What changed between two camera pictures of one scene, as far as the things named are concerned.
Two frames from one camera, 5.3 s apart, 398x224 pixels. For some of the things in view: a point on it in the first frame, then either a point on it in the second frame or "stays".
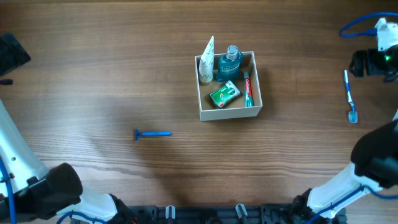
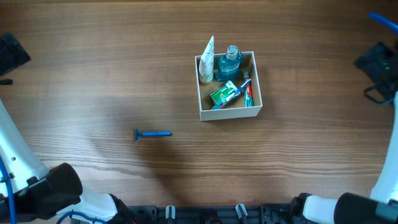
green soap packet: x=225 y=94 stays
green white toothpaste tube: x=249 y=97 stays
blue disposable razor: x=137 y=134 stays
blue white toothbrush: x=352 y=115 -> x=220 y=103
